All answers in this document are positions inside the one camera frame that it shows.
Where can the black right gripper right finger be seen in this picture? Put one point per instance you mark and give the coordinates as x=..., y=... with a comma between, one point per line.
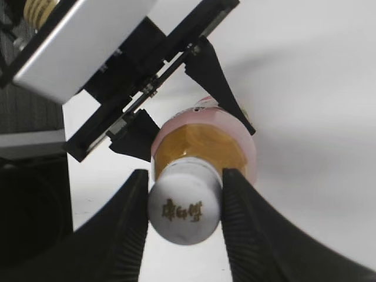
x=262, y=245

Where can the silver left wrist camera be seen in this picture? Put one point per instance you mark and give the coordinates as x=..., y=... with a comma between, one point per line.
x=78, y=46

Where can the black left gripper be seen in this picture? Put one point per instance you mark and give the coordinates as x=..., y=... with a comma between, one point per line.
x=146, y=59

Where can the pink label tea bottle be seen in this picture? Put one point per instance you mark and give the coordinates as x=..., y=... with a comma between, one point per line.
x=208, y=132

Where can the white bottle cap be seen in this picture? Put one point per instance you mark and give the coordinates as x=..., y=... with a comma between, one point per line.
x=184, y=204

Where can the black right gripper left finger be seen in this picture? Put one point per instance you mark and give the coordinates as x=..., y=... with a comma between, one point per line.
x=108, y=247

